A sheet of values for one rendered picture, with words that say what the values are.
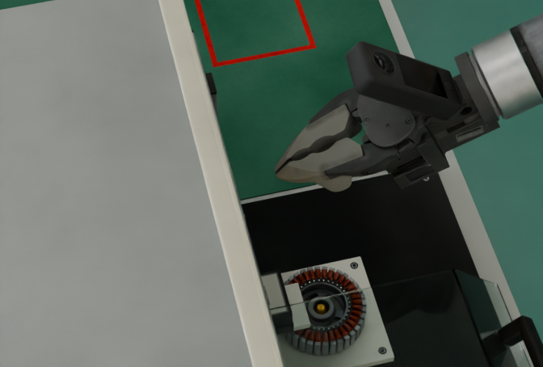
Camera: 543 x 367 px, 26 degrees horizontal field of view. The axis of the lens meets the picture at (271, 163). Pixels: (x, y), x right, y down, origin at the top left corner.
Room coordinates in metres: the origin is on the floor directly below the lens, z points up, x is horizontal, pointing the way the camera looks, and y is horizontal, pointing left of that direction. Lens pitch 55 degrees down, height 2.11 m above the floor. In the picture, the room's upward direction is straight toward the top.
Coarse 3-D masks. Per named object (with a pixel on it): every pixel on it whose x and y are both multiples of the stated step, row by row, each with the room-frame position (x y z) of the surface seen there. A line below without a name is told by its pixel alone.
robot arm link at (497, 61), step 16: (480, 48) 0.70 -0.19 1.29; (496, 48) 0.70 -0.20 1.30; (512, 48) 0.69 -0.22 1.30; (480, 64) 0.68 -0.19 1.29; (496, 64) 0.68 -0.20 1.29; (512, 64) 0.68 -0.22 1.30; (480, 80) 0.67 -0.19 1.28; (496, 80) 0.67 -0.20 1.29; (512, 80) 0.67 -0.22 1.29; (528, 80) 0.67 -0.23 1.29; (496, 96) 0.66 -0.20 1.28; (512, 96) 0.66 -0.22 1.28; (528, 96) 0.66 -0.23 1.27; (496, 112) 0.66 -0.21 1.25; (512, 112) 0.66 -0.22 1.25
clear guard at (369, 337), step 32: (384, 288) 0.58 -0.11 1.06; (416, 288) 0.58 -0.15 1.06; (448, 288) 0.58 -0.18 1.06; (480, 288) 0.59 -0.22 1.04; (288, 320) 0.54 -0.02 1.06; (320, 320) 0.54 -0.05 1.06; (352, 320) 0.54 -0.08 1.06; (384, 320) 0.54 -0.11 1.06; (416, 320) 0.54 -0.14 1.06; (448, 320) 0.54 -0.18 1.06; (480, 320) 0.55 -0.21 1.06; (288, 352) 0.51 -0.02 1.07; (320, 352) 0.51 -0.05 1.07; (352, 352) 0.51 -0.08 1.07; (384, 352) 0.51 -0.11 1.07; (416, 352) 0.51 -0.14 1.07; (448, 352) 0.51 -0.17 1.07; (480, 352) 0.51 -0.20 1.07; (512, 352) 0.52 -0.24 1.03
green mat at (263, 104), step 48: (0, 0) 1.26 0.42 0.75; (48, 0) 1.26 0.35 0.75; (192, 0) 1.26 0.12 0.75; (240, 0) 1.26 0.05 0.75; (288, 0) 1.26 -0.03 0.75; (336, 0) 1.26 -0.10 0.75; (240, 48) 1.17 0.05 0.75; (288, 48) 1.17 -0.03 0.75; (336, 48) 1.17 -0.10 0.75; (384, 48) 1.17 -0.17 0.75; (240, 96) 1.07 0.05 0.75; (288, 96) 1.07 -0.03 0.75; (240, 144) 0.99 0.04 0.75; (288, 144) 0.99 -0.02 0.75; (240, 192) 0.90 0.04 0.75
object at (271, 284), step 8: (264, 272) 0.71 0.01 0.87; (272, 272) 0.71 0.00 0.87; (264, 280) 0.70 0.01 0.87; (272, 280) 0.70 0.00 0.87; (280, 280) 0.70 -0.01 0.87; (264, 288) 0.69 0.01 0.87; (272, 288) 0.69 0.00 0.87; (280, 288) 0.69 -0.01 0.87; (288, 288) 0.71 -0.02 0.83; (296, 288) 0.71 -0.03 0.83; (272, 296) 0.67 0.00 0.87; (280, 296) 0.67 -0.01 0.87; (288, 296) 0.70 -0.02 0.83; (296, 296) 0.70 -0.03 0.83; (272, 304) 0.66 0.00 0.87; (280, 304) 0.66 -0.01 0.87; (288, 304) 0.66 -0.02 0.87
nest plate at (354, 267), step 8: (328, 264) 0.77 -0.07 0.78; (336, 264) 0.77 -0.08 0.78; (344, 264) 0.77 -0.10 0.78; (352, 264) 0.77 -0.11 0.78; (360, 264) 0.77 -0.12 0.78; (288, 272) 0.76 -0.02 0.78; (352, 272) 0.76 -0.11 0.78; (360, 272) 0.76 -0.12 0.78; (360, 280) 0.75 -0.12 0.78; (312, 296) 0.72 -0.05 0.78
